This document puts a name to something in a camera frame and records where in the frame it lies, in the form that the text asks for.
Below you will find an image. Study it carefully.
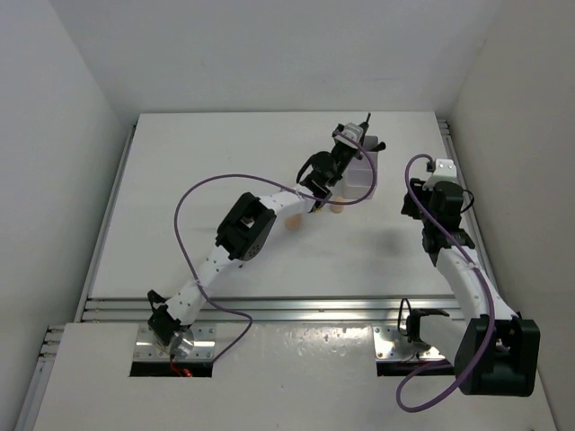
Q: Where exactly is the beige makeup sponge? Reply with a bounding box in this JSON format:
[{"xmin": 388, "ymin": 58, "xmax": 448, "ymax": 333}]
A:
[
  {"xmin": 331, "ymin": 197, "xmax": 346, "ymax": 214},
  {"xmin": 285, "ymin": 215, "xmax": 303, "ymax": 231}
]

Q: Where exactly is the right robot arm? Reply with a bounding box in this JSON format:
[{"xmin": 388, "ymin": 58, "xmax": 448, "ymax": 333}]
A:
[{"xmin": 401, "ymin": 179, "xmax": 541, "ymax": 397}]

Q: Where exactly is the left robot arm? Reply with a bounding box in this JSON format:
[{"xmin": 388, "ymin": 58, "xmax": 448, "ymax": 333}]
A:
[{"xmin": 147, "ymin": 123, "xmax": 367, "ymax": 348}]

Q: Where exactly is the translucent white organizer box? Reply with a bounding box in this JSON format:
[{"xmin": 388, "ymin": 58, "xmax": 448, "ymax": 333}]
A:
[{"xmin": 341, "ymin": 135, "xmax": 380, "ymax": 200}]

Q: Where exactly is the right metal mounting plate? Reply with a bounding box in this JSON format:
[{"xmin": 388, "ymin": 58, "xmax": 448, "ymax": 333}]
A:
[{"xmin": 372, "ymin": 324, "xmax": 444, "ymax": 363}]

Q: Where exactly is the metal mounting plate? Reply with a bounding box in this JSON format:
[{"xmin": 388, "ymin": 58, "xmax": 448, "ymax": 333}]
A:
[
  {"xmin": 133, "ymin": 323, "xmax": 216, "ymax": 363},
  {"xmin": 372, "ymin": 324, "xmax": 444, "ymax": 363}
]

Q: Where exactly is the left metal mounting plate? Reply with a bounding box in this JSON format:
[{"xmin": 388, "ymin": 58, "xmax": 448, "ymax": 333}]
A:
[{"xmin": 133, "ymin": 323, "xmax": 216, "ymax": 363}]

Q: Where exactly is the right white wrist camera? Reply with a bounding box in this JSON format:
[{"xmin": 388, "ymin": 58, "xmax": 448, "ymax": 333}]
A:
[{"xmin": 423, "ymin": 158, "xmax": 458, "ymax": 189}]

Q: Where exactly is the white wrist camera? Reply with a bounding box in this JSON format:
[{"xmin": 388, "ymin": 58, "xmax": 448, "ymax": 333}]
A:
[
  {"xmin": 332, "ymin": 122, "xmax": 365, "ymax": 145},
  {"xmin": 423, "ymin": 158, "xmax": 458, "ymax": 189}
]

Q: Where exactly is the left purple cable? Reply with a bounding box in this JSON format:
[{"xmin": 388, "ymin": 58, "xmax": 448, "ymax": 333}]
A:
[{"xmin": 172, "ymin": 129, "xmax": 377, "ymax": 372}]

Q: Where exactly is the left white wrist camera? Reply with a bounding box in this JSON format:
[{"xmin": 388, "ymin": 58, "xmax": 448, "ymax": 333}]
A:
[{"xmin": 332, "ymin": 122, "xmax": 365, "ymax": 145}]

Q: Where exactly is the aluminium rail frame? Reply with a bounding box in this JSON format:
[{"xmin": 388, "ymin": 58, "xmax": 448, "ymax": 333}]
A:
[{"xmin": 15, "ymin": 119, "xmax": 511, "ymax": 431}]

